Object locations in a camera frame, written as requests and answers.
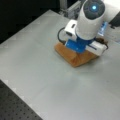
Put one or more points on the white gripper blue mount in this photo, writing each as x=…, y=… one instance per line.
x=78, y=45

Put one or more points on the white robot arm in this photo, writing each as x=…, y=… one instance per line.
x=83, y=31

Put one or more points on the aluminium frame rail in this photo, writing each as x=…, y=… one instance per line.
x=69, y=8

